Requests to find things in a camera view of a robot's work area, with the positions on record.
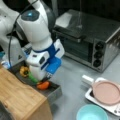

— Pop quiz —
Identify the white induction cooker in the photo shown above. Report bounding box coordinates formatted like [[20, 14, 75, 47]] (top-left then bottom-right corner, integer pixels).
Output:
[[84, 77, 120, 116]]

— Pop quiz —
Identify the grey drawer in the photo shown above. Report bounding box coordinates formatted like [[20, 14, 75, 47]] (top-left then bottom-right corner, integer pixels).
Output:
[[9, 61, 62, 104]]

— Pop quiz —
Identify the orange toy carrot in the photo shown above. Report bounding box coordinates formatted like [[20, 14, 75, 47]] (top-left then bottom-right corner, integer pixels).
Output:
[[37, 81, 50, 90]]

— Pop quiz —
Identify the yellow toy vegetable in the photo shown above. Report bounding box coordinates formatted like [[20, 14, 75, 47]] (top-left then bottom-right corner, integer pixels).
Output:
[[20, 66, 29, 77]]

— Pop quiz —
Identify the teal bowl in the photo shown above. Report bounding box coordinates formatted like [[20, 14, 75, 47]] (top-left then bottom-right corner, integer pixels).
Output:
[[76, 104, 108, 120]]

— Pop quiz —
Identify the blue and white gripper body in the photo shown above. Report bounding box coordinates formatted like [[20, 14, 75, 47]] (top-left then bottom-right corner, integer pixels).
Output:
[[27, 39, 65, 81]]

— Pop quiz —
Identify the silver toaster oven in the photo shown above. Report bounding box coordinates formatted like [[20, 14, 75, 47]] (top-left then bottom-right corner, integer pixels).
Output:
[[54, 9, 120, 72]]

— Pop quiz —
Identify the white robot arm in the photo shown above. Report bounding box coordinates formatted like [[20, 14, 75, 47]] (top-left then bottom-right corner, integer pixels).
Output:
[[0, 0, 64, 81]]

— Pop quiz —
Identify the wooden drawer cabinet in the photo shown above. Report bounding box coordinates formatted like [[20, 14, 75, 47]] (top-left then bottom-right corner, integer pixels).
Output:
[[0, 66, 53, 120]]

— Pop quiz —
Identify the green toy vegetable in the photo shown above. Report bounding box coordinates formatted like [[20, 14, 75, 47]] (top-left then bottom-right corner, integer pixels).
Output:
[[28, 73, 38, 83]]

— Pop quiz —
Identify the pink pan with lid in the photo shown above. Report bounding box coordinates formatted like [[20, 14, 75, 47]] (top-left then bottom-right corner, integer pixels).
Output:
[[82, 75, 120, 105]]

